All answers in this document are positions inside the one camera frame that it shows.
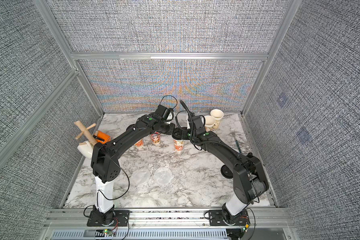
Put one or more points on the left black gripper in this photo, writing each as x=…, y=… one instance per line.
x=168, y=128

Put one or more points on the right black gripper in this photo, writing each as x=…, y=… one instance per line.
x=180, y=133

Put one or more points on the black cup lid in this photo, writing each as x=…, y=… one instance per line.
x=226, y=172
x=179, y=134

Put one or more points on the red patterned paper cup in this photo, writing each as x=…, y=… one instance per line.
x=155, y=138

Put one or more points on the yellow patterned paper cup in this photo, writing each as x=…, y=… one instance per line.
x=139, y=144

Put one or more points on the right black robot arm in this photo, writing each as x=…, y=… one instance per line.
x=249, y=178

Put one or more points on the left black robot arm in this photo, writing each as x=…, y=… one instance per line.
x=105, y=158

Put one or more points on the translucent leak-proof paper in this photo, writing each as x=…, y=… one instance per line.
x=140, y=177
x=163, y=176

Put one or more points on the red flower paper cup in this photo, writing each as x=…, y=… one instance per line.
x=209, y=123

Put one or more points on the orange mug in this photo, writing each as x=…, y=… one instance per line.
x=101, y=137

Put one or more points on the wooden mug tree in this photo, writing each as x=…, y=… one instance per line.
x=85, y=131

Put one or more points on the white mug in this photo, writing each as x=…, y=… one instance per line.
x=86, y=149

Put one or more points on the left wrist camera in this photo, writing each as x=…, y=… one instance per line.
x=164, y=114

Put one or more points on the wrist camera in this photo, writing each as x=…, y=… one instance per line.
x=188, y=122
x=164, y=114

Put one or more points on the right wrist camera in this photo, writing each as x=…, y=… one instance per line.
x=188, y=122

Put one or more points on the green handled fork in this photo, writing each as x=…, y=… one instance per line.
x=233, y=132

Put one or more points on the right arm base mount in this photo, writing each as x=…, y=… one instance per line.
x=218, y=218

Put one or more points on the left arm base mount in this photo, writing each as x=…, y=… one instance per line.
x=109, y=219

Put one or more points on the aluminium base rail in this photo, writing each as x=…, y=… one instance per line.
x=265, y=223

